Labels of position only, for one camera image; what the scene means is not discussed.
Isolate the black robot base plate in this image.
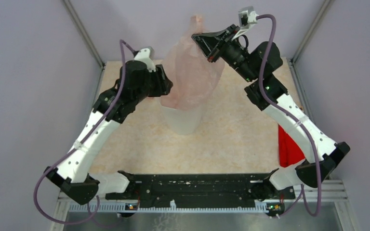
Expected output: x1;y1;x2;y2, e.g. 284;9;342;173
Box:
105;172;296;209

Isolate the right aluminium frame post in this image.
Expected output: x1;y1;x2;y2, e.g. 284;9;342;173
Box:
291;0;335;65

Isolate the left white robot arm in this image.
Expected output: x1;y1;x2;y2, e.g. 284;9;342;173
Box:
47;60;173;205

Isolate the white octagonal trash bin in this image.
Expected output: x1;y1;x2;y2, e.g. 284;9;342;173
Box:
161;105;204;135

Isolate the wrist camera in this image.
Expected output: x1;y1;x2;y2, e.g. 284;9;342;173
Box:
238;6;258;31
134;46;156;72

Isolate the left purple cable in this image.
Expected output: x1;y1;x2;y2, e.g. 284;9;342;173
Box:
33;39;139;228

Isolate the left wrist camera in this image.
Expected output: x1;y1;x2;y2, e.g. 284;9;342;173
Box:
134;46;156;72

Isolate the aluminium front rail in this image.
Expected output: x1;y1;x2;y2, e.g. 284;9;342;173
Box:
51;176;360;231

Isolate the left aluminium frame post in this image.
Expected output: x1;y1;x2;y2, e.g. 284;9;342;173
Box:
62;0;105;70

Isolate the aluminium frame post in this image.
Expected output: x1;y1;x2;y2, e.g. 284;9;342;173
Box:
62;0;105;70
291;0;335;65

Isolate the red snack package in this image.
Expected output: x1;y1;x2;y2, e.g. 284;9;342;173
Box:
278;126;305;167

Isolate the translucent pink trash bag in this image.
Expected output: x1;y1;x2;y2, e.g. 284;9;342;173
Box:
160;15;225;111

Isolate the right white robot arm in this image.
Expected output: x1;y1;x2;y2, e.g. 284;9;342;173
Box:
191;25;350;198

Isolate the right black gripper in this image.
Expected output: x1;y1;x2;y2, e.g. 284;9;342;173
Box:
191;25;257;83

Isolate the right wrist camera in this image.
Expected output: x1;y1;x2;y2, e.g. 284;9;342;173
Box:
238;6;258;31

